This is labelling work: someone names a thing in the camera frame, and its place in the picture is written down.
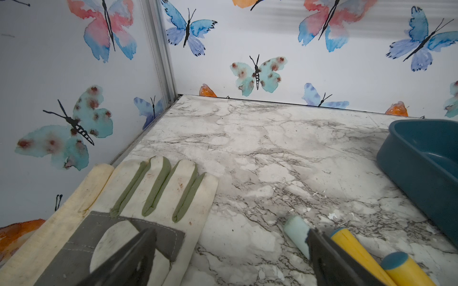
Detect teal plastic storage box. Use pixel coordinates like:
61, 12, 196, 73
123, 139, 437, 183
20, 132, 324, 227
376, 119, 458, 245

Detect white and grey garden glove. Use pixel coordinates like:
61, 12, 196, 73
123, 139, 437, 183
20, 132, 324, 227
1, 156, 218, 286

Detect light blue trowel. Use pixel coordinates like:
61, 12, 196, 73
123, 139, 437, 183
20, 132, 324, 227
283, 216, 310, 260

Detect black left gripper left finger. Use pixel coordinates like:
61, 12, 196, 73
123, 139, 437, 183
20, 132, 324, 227
78, 228, 157, 286

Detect green trowel yellow foam handle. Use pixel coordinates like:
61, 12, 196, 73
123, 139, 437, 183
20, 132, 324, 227
380, 251, 436, 286

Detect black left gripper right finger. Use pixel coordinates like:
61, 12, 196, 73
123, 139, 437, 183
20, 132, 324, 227
305, 229, 383, 286

